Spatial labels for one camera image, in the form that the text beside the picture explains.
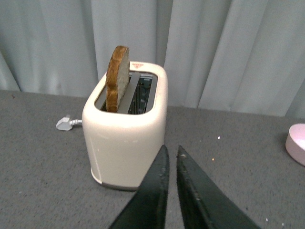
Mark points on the toasted bread slice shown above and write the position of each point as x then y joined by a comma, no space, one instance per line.
117,78

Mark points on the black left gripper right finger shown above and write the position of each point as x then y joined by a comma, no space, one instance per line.
203,204

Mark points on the pink plastic bowl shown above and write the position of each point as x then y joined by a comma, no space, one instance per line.
295,143

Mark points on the cream white toaster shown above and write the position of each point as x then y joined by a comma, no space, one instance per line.
122,146

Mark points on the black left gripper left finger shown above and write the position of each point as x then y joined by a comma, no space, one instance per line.
147,208

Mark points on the white power plug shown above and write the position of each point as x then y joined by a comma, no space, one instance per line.
64,124

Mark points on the grey white curtain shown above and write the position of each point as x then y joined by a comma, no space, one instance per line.
234,55

